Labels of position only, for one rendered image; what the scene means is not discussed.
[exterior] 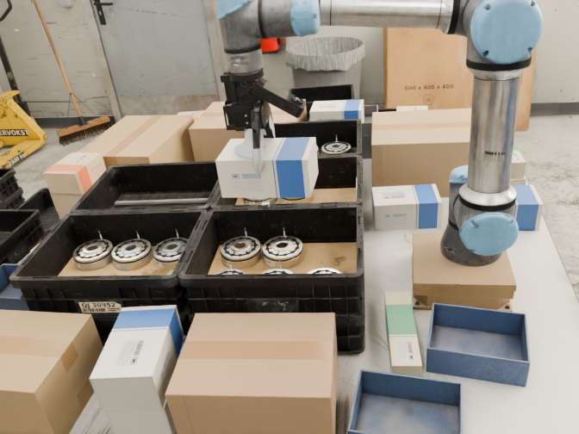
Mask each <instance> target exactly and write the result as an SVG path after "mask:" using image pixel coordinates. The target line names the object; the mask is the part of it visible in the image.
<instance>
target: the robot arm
mask: <svg viewBox="0 0 579 434"><path fill-rule="evenodd" d="M216 3H217V11H218V16H217V18H218V20H219V23H220V29H221V38H222V43H223V48H224V54H225V60H226V65H227V71H224V73H223V75H220V78H221V82H222V83H224V86H225V91H226V97H227V100H226V101H225V104H224V106H223V113H224V118H225V122H226V128H227V130H235V132H236V131H245V130H246V129H248V130H246V132H245V139H244V141H243V142H242V143H240V144H238V145H237V146H236V147H235V148H234V153H235V154H236V155H237V156H239V157H242V158H249V159H252V160H253V161H254V168H255V173H256V174H258V173H259V172H260V171H261V169H262V167H263V165H264V163H263V143H264V135H266V136H267V137H268V139H274V138H275V130H274V125H273V118H272V113H271V107H270V105H269V103H270V104H271V105H273V106H275V107H277V108H279V109H281V110H283V111H284V112H286V113H288V114H290V115H293V116H295V118H299V117H300V116H301V115H302V112H303V110H304V109H305V106H306V102H305V101H304V100H302V99H301V98H300V97H298V96H295V95H293V94H291V93H289V92H288V91H286V90H284V89H282V88H280V87H278V86H276V85H275V84H273V83H271V82H269V81H267V80H265V79H264V78H262V77H263V76H264V69H263V66H264V61H263V54H262V48H261V39H275V38H285V37H296V36H299V37H304V36H306V35H311V34H317V33H318V32H319V30H320V26H343V27H373V28H434V29H440V30H441V31H442V32H443V34H455V35H460V36H464V37H466V38H467V52H466V67H467V68H468V69H469V70H470V71H471V72H472V73H473V75H474V77H473V91H472V106H471V120H470V149H469V163H468V165H463V166H459V167H457V168H455V169H454V170H453V171H452V172H451V174H450V180H449V183H450V188H449V212H448V224H447V226H446V229H445V231H444V234H443V236H442V238H441V240H440V251H441V253H442V255H443V256H444V257H445V258H446V259H448V260H449V261H451V262H453V263H455V264H461V265H464V266H484V265H488V264H492V263H494V262H495V261H497V260H498V259H499V258H500V257H501V253H502V252H504V251H505V250H506V249H507V248H510V247H511V246H512V245H513V244H514V243H515V241H516V239H517V238H518V235H519V226H518V223H517V221H516V220H515V218H514V210H515V203H516V190H515V189H514V188H513V187H512V186H511V185H510V177H511V170H512V161H513V152H514V136H515V128H516V120H517V111H518V103H519V94H520V79H521V73H522V72H523V71H525V70H526V69H527V68H528V67H529V66H530V65H531V63H532V50H533V49H534V48H535V46H536V45H537V44H538V43H539V40H540V37H541V34H542V31H543V17H542V14H541V11H540V9H539V7H538V5H537V4H536V2H535V1H534V0H216ZM255 80H257V81H255ZM228 104H232V105H228ZM226 114H227V115H226ZM227 122H228V124H227ZM263 134H264V135H263Z"/></svg>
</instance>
